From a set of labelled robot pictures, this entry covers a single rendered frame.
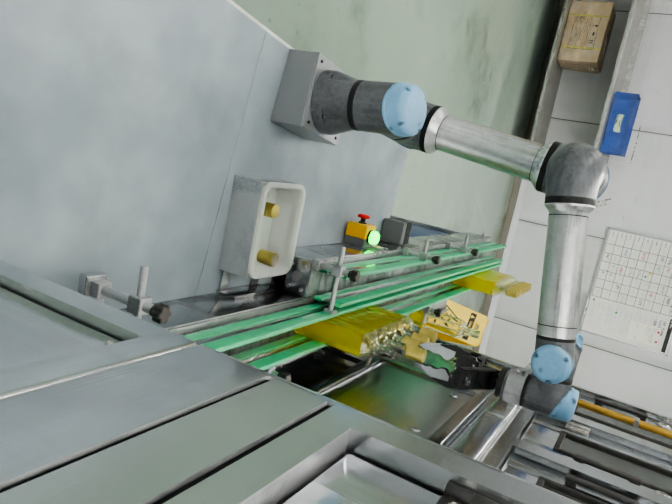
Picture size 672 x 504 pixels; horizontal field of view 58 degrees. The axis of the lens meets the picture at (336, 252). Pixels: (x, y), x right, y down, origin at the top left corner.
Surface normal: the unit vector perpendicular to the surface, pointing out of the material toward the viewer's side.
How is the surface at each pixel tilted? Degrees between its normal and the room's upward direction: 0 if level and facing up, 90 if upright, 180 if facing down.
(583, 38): 89
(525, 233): 90
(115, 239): 0
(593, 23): 87
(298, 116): 90
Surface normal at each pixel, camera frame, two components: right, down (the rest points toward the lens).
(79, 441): 0.20, -0.97
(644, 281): -0.47, 0.05
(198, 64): 0.86, 0.25
